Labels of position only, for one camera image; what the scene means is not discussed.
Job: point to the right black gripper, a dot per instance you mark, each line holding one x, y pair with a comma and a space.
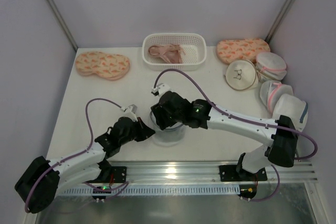
159, 114

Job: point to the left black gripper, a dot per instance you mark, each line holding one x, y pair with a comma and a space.
140, 130

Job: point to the white mesh bag blue trim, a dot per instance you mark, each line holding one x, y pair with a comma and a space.
168, 137

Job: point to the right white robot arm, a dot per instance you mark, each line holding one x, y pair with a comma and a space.
278, 138

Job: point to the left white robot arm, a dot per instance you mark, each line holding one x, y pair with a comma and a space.
44, 179

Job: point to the pink bra in basket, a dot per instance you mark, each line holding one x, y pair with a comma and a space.
171, 54

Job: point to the left peach patterned bra case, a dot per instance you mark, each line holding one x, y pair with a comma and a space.
107, 66

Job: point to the peach patterned bra case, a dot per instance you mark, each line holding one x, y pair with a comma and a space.
229, 50
107, 66

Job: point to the cream laundry bag beige trim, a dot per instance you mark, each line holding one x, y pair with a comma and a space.
241, 75

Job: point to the right peach patterned bra case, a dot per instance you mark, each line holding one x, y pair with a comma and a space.
229, 50

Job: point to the white mesh bag pink trim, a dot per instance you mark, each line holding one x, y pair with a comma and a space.
271, 91

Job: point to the white mesh bag pink zipper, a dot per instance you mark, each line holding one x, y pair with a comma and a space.
270, 66

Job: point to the large white bag blue trim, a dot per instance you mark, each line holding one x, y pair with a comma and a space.
294, 108

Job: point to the white plastic basket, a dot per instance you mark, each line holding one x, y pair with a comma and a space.
193, 44

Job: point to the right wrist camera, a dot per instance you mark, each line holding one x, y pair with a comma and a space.
160, 89

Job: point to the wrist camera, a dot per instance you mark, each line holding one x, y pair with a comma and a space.
160, 89
130, 112

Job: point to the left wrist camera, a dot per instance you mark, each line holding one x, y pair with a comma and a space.
130, 112

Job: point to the aluminium mounting rail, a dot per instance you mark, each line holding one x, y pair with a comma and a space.
207, 172

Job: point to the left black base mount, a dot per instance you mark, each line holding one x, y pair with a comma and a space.
110, 174

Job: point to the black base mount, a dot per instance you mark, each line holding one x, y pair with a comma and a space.
230, 173
110, 174

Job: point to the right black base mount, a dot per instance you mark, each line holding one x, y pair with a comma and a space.
230, 173

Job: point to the white slotted cable duct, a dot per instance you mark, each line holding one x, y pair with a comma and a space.
157, 190

